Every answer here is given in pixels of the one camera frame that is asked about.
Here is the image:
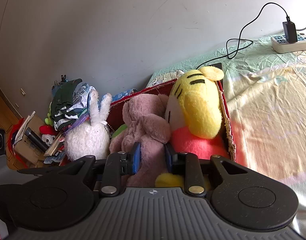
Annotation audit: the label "white rabbit plush plaid ears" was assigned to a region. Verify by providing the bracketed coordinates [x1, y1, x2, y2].
[65, 89, 112, 161]

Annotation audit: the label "green mushroom cap plush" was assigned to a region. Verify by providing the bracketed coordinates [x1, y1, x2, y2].
[111, 124, 128, 138]

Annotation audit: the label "yellow tiger plush red shirt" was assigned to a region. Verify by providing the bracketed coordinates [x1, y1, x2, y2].
[155, 65, 230, 188]

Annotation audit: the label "pink plush bear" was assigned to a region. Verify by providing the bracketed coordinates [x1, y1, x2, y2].
[109, 94, 171, 187]

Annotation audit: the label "red cardboard box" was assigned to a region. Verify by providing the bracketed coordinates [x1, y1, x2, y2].
[59, 78, 238, 167]

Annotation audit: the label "stack of books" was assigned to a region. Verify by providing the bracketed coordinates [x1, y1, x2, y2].
[44, 133, 65, 157]

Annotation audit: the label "red hat santa plush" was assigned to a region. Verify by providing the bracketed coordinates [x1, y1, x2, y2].
[39, 125, 58, 146]

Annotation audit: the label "pile of folded clothes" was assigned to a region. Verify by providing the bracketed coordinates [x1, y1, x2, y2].
[51, 75, 94, 132]

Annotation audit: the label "green frog plush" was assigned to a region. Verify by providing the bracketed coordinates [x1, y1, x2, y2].
[45, 103, 53, 126]

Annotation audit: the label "brown cardboard box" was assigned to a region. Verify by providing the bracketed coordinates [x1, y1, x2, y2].
[6, 118, 46, 170]

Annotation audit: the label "black cylinder bottle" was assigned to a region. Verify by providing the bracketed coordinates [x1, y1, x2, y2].
[25, 127, 49, 153]

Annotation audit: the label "black smartphone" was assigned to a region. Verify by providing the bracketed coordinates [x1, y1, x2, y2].
[196, 62, 222, 69]

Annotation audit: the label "cartoon bear bed sheet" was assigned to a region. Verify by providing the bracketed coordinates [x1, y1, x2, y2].
[145, 33, 306, 238]

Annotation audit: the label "wooden door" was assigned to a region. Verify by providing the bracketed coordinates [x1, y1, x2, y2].
[0, 88, 21, 132]

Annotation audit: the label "white power strip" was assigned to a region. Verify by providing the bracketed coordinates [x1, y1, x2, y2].
[270, 33, 306, 54]

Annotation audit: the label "black charger adapter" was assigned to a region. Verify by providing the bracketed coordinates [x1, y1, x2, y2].
[282, 16, 298, 43]

